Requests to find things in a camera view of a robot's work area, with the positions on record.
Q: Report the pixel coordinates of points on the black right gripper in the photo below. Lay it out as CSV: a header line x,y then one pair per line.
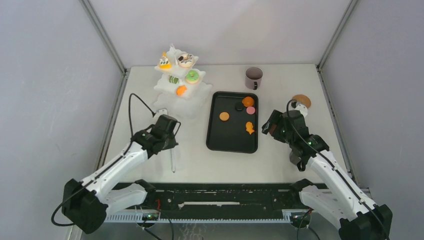
x,y
274,119

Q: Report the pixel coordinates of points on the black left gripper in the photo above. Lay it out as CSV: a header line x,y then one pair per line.
x,y
172,143

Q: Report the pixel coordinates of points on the orange round pastry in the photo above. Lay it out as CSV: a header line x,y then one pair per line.
x,y
248,102

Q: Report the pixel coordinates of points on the black sandwich cookie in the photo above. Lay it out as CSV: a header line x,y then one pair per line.
x,y
239,106

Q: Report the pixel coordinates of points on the grey mug white inside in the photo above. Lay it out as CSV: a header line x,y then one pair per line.
x,y
297,162

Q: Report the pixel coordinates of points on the small orange cookie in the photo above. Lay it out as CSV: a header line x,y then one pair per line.
x,y
224,116

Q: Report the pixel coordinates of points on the orange fish pastry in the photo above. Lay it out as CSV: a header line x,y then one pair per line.
x,y
181,90
249,127

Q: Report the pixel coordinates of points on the dark purple mug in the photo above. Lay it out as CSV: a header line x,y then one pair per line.
x,y
253,78

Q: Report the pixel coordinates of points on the green layered cake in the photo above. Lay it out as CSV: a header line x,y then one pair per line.
x,y
173,79

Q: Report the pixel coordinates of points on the green frosted donut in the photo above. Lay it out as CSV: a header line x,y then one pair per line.
x,y
192,77

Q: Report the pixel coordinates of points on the yellow cake slice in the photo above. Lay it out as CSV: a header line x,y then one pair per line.
x,y
164,62

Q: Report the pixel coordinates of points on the white chocolate drizzle donut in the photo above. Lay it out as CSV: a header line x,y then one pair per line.
x,y
185,60

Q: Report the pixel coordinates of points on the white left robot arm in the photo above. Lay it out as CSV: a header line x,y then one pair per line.
x,y
88,202

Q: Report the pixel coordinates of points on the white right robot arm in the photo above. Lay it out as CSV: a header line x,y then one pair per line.
x,y
354,214

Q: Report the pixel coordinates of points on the pink macaron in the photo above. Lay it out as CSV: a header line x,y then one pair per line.
x,y
250,110

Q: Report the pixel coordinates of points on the black serving tray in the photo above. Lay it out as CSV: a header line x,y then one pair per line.
x,y
231,135

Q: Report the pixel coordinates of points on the white three-tier dessert stand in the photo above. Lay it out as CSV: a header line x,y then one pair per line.
x,y
190,104

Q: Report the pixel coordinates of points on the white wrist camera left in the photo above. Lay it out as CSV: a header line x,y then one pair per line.
x,y
162,111

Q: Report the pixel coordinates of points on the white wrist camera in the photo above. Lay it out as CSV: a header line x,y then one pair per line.
x,y
162,111
302,109

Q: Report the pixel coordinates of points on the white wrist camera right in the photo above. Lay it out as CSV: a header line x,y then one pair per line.
x,y
302,109

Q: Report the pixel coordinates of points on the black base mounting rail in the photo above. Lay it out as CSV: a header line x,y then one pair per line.
x,y
222,201

